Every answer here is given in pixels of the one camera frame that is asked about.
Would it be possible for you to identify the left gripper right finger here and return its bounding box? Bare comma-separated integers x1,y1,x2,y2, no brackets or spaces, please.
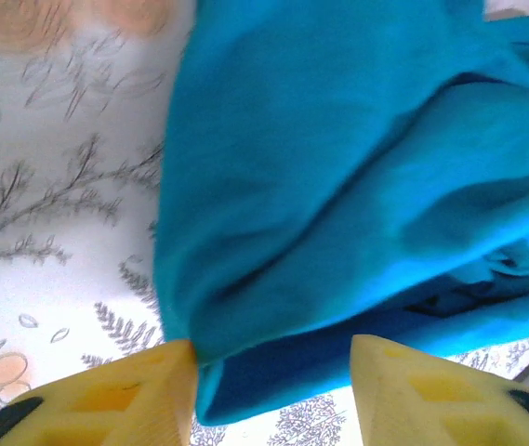
350,334,529,446

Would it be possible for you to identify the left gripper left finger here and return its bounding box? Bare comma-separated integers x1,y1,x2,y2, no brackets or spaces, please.
0,338,200,446

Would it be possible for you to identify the blue t-shirt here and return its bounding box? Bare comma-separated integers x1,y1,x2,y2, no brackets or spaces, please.
152,0,529,426

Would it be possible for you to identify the floral tablecloth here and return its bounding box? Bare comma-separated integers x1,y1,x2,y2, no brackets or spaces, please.
0,0,529,446

